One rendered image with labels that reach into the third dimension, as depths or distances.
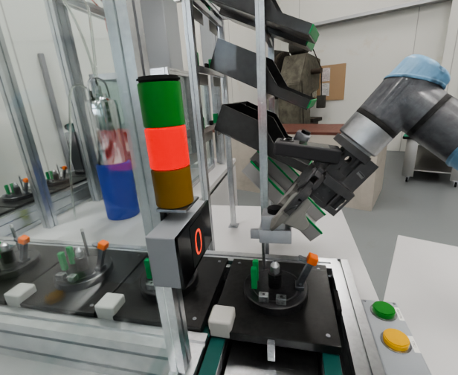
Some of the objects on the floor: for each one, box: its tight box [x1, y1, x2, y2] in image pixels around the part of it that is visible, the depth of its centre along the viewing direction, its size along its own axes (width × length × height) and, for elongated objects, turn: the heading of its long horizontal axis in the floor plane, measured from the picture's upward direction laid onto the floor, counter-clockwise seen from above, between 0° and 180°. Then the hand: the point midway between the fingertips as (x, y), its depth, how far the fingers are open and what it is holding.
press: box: [274, 44, 326, 124], centre depth 625 cm, size 126×108×247 cm
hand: (272, 217), depth 54 cm, fingers closed on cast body, 4 cm apart
